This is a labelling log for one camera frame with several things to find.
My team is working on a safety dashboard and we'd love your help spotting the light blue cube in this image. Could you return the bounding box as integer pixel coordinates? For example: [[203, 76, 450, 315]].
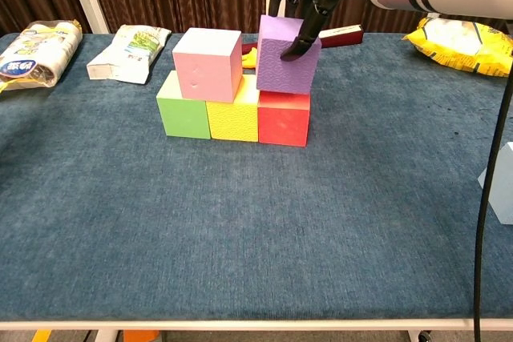
[[477, 141, 513, 226]]

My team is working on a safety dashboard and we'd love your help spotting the yellow block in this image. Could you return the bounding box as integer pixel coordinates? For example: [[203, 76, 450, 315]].
[[205, 73, 261, 143]]

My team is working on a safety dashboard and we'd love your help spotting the purple cube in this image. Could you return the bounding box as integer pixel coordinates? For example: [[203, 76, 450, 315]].
[[255, 14, 323, 95]]

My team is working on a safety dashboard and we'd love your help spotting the white table frame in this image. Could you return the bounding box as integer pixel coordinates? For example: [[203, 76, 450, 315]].
[[0, 319, 513, 342]]

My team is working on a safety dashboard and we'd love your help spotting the white green snack package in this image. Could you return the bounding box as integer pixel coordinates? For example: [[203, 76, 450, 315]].
[[86, 24, 172, 85]]

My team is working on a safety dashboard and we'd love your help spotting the yellow white snack bag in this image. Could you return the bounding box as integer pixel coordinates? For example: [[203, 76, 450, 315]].
[[0, 19, 83, 93]]

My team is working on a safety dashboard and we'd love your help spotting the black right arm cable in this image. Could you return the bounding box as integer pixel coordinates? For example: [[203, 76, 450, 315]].
[[474, 73, 513, 342]]

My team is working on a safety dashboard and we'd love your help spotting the orange plastic object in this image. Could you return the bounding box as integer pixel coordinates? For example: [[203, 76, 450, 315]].
[[123, 329, 160, 342]]

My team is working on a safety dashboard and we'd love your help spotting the yellow rubber chicken toy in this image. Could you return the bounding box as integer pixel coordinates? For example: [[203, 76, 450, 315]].
[[240, 47, 260, 69]]

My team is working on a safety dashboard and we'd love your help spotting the dark red folded fan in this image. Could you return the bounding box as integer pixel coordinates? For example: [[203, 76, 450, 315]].
[[240, 24, 365, 51]]

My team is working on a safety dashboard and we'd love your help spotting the green block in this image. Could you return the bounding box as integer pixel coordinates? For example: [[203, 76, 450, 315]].
[[156, 70, 212, 140]]

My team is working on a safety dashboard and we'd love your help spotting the red block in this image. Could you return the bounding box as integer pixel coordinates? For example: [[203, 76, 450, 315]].
[[257, 91, 312, 147]]

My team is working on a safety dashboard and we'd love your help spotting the pink block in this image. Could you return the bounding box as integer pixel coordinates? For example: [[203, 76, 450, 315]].
[[172, 27, 244, 103]]

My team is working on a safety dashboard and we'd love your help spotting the blue felt table cloth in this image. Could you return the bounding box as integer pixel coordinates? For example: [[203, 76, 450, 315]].
[[0, 32, 513, 322]]

